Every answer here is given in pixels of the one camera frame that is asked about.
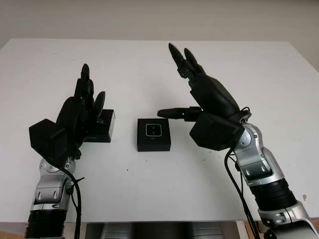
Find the black camera box base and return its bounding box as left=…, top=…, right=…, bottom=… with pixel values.
left=136, top=118, right=172, bottom=152

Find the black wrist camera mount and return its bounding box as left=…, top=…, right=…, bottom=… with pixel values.
left=189, top=111, right=246, bottom=151
left=28, top=119, right=69, bottom=165

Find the black RealSense box lid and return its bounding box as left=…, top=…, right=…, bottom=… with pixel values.
left=83, top=109, right=117, bottom=144

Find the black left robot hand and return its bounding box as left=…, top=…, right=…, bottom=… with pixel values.
left=56, top=63, right=107, bottom=160

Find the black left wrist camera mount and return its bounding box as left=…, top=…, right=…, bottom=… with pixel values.
left=28, top=119, right=69, bottom=165

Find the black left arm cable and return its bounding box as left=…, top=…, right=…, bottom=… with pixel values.
left=58, top=166, right=85, bottom=239

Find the grey robot body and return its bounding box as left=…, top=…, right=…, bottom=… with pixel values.
left=86, top=221, right=237, bottom=239

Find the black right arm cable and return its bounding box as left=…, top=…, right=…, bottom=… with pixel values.
left=224, top=106, right=261, bottom=239

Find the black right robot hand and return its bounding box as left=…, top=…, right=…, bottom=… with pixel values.
left=157, top=42, right=242, bottom=122

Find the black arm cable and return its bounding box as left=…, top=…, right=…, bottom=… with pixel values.
left=224, top=106, right=261, bottom=239
left=58, top=166, right=85, bottom=239

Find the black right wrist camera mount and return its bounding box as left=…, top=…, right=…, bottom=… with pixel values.
left=189, top=111, right=246, bottom=151

